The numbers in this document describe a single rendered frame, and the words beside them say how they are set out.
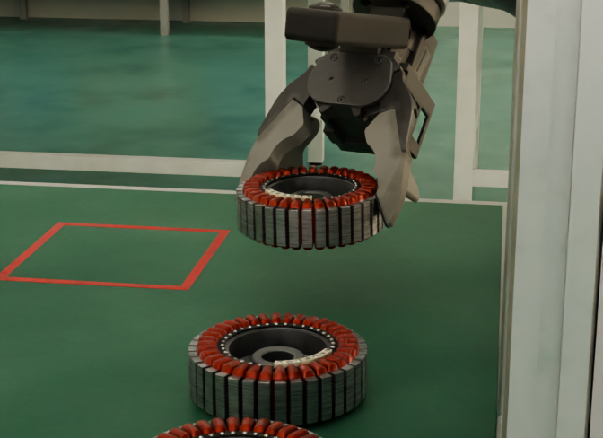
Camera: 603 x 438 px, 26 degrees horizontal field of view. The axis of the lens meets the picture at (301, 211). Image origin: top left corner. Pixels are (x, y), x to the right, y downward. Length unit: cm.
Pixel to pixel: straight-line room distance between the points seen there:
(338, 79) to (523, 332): 58
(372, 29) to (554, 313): 55
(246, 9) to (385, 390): 699
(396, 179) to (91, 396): 28
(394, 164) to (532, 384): 51
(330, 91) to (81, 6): 705
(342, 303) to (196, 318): 11
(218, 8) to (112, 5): 65
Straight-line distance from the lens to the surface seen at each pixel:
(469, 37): 350
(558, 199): 46
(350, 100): 101
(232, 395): 78
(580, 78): 44
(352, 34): 97
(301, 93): 103
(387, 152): 97
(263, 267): 107
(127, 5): 796
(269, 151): 102
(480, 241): 115
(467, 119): 354
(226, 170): 366
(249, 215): 96
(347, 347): 81
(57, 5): 809
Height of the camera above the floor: 109
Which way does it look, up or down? 16 degrees down
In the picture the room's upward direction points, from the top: straight up
